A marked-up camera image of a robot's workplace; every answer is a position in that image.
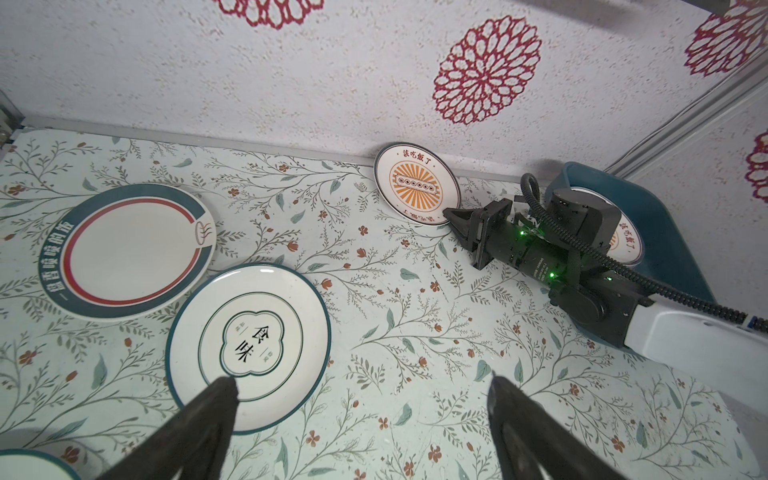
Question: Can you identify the orange sunburst plate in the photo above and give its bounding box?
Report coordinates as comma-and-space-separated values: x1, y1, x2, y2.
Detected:
373, 143, 461, 226
577, 210, 644, 266

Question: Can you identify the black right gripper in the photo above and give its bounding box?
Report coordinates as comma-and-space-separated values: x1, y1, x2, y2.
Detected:
443, 189, 647, 348

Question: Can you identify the teal plastic bin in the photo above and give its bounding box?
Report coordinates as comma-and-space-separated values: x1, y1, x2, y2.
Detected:
543, 162, 715, 302

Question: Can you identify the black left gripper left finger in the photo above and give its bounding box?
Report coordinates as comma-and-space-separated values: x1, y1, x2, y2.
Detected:
101, 377, 239, 479

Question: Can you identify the orange sunburst plate back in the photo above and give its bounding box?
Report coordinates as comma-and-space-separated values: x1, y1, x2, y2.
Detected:
373, 143, 461, 226

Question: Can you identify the green rim plate front left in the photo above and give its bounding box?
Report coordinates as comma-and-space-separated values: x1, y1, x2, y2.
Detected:
0, 449, 80, 480

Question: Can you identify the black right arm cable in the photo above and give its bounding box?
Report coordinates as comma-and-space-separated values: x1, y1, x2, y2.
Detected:
519, 172, 768, 336

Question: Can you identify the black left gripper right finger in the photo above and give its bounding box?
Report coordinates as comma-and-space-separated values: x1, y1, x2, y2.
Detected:
487, 375, 623, 479

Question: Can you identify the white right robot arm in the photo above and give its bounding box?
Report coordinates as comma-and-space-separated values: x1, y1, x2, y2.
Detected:
444, 189, 767, 413

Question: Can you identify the white plate clover motif back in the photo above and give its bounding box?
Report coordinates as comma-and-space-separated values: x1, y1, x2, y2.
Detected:
165, 263, 332, 435

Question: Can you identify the green red rim plate left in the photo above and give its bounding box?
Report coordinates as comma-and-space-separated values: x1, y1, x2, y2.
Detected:
37, 184, 217, 321

